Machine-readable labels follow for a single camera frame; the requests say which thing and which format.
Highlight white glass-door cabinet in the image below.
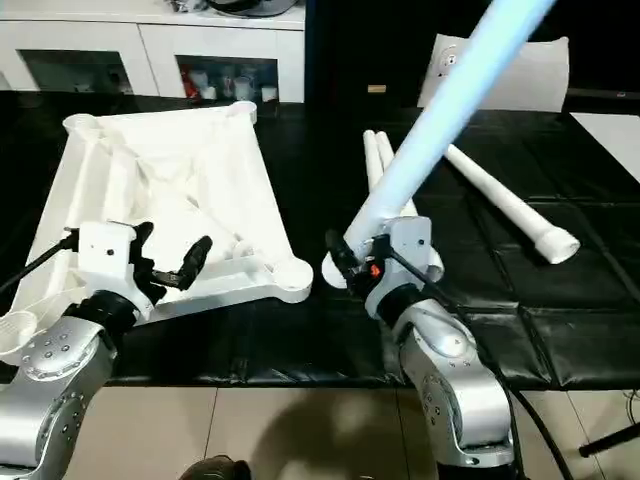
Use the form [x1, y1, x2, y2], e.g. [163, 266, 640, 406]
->
[0, 14, 307, 104]

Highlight black work mat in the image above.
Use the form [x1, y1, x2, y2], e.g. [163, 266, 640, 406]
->
[0, 89, 640, 391]

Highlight black tall cabinet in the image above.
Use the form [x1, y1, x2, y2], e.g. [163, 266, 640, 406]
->
[305, 0, 436, 109]

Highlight white flat board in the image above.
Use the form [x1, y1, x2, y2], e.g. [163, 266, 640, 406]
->
[569, 112, 640, 184]

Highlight black tripod leg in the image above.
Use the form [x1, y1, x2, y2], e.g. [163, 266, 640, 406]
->
[578, 423, 640, 457]

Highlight black bar red light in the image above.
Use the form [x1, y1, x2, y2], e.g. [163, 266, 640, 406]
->
[567, 88, 640, 101]

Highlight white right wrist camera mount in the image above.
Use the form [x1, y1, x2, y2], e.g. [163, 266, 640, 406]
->
[362, 215, 434, 321]

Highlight grey bag black handle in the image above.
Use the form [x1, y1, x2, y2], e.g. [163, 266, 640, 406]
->
[207, 0, 301, 19]

